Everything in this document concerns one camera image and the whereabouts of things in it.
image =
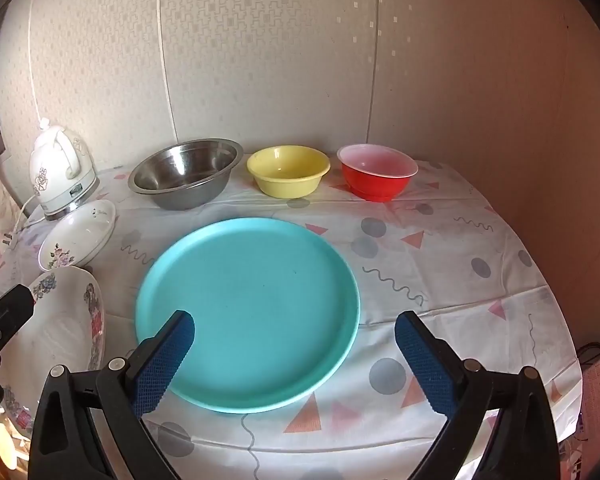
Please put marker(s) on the patterned white tablecloth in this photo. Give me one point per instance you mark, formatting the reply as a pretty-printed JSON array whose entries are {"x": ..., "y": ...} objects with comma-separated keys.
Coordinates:
[{"x": 430, "y": 260}]

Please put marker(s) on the yellow bowl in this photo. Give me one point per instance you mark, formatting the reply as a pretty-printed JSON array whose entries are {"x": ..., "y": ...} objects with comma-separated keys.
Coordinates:
[{"x": 285, "y": 182}]

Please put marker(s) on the small white floral dish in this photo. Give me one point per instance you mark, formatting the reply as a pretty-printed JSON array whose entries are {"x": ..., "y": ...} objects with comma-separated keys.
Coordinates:
[{"x": 80, "y": 235}]

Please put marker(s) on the red bowl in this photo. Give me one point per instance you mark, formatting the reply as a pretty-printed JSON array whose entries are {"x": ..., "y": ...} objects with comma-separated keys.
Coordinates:
[{"x": 375, "y": 187}]

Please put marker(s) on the large white floral plate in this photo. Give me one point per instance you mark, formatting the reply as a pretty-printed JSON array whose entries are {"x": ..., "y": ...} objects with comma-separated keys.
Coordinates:
[{"x": 65, "y": 320}]

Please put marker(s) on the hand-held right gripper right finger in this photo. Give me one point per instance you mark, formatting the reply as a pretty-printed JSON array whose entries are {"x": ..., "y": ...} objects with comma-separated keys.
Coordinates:
[{"x": 425, "y": 360}]

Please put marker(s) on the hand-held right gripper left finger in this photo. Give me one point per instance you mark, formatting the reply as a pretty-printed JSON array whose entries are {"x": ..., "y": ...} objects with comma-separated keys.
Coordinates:
[{"x": 165, "y": 360}]

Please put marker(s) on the white power plug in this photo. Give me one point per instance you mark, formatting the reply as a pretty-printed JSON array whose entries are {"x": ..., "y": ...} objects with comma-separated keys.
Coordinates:
[{"x": 9, "y": 240}]

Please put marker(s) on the stainless steel bowl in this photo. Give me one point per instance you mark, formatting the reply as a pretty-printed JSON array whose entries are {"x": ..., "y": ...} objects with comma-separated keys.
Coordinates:
[{"x": 180, "y": 170}]

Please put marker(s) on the white floral electric kettle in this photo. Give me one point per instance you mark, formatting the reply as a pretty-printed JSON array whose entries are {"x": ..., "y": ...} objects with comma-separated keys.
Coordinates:
[{"x": 55, "y": 180}]

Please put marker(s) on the turquoise plate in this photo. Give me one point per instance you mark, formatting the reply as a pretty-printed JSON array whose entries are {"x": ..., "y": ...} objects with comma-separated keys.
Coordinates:
[{"x": 250, "y": 300}]

